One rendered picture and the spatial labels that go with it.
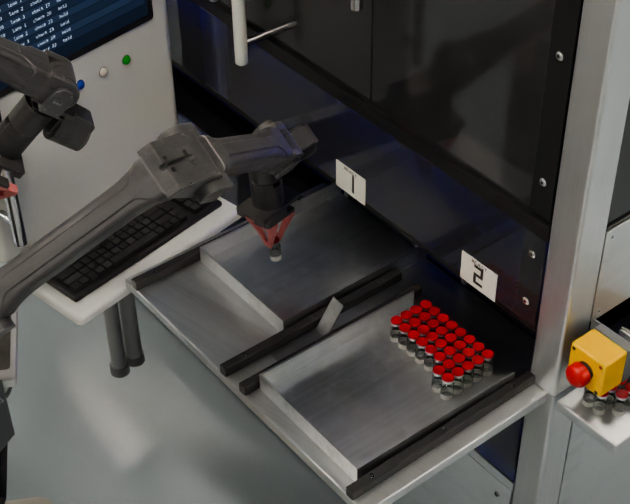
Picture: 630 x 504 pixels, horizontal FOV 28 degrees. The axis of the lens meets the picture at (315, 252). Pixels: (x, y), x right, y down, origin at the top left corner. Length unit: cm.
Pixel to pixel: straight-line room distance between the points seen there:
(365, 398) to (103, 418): 133
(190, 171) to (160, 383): 176
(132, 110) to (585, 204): 109
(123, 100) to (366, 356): 78
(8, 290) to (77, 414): 164
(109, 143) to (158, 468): 95
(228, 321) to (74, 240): 62
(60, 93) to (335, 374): 66
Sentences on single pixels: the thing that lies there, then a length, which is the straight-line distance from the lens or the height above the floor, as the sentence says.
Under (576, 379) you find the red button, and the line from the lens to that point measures 202.
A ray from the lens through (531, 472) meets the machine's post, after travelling 231.
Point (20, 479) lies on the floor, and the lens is 324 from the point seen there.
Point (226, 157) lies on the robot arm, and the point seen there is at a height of 138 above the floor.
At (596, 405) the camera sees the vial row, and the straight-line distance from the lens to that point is 212.
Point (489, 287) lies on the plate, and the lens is 213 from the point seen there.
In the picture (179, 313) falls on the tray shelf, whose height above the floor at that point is 88.
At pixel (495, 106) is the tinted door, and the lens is 195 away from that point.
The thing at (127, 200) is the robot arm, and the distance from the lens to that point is 167.
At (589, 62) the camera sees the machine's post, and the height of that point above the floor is 152.
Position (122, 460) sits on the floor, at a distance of 323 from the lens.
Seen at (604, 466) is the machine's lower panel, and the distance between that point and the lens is 249.
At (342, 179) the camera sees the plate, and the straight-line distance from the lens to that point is 235.
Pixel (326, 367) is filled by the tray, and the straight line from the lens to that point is 216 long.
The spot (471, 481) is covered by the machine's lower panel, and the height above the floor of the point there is 51.
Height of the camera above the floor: 242
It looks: 40 degrees down
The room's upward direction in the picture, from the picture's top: 1 degrees counter-clockwise
